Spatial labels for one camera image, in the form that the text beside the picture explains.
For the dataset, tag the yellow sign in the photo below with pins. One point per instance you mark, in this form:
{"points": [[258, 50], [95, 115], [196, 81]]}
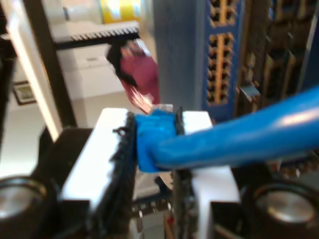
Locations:
{"points": [[122, 11]]}

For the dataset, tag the blue network switch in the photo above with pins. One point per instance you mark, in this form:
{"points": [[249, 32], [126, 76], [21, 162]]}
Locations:
{"points": [[179, 49]]}

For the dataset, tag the framed picture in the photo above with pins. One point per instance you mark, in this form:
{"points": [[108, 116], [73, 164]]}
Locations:
{"points": [[25, 93]]}

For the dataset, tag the person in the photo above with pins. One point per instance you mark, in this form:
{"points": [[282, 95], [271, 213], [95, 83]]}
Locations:
{"points": [[144, 69]]}

